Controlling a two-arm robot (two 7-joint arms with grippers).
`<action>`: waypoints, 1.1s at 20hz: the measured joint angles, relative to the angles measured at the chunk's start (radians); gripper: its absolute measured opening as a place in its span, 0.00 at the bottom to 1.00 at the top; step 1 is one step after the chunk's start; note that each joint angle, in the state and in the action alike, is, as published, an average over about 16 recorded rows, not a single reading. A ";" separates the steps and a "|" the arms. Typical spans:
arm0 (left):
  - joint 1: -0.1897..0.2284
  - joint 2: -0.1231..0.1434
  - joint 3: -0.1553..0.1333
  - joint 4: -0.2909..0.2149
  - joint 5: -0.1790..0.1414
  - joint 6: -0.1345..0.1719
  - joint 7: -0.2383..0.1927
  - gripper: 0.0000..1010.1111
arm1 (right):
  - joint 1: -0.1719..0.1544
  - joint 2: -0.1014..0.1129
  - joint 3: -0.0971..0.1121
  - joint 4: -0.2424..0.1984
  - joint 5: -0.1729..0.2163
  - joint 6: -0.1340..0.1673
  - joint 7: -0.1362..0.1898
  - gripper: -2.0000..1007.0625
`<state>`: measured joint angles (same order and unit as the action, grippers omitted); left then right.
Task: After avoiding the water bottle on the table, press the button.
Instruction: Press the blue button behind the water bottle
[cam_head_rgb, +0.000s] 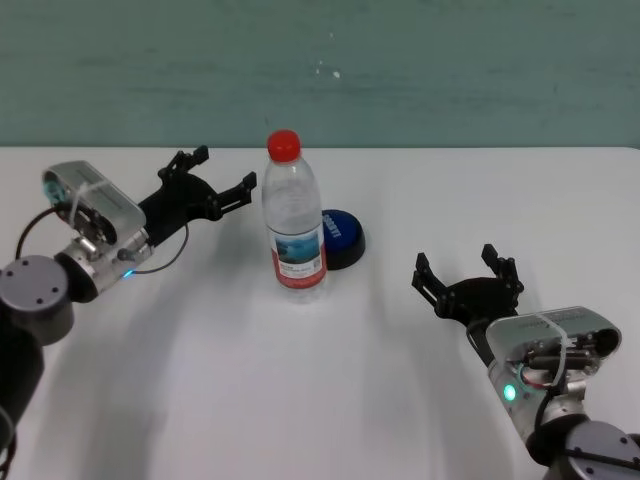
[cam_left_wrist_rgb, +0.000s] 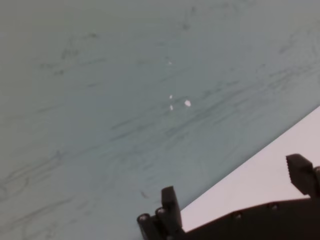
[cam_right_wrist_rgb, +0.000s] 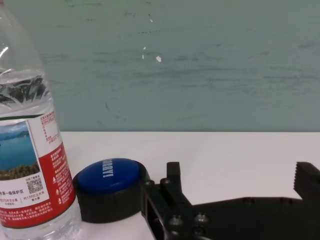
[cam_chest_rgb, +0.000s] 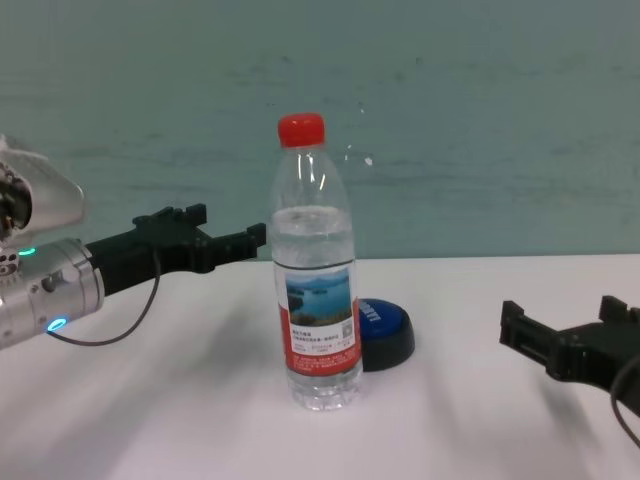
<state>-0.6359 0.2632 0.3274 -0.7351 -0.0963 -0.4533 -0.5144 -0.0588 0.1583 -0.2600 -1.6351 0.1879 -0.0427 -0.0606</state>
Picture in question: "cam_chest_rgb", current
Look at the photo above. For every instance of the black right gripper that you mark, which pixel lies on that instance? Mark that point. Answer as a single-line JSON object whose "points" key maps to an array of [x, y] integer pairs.
{"points": [[600, 355]]}

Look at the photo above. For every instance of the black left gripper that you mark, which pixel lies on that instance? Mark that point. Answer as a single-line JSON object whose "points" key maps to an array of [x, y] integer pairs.
{"points": [[145, 250]]}

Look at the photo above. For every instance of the blue push button black base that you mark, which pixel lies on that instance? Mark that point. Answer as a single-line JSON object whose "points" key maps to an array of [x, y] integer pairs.
{"points": [[387, 335]]}

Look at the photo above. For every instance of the clear water bottle red cap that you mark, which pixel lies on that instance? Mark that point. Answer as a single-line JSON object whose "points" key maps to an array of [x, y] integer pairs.
{"points": [[315, 310]]}

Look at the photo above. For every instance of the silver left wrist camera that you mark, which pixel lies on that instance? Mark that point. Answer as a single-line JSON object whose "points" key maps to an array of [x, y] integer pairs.
{"points": [[50, 200]]}

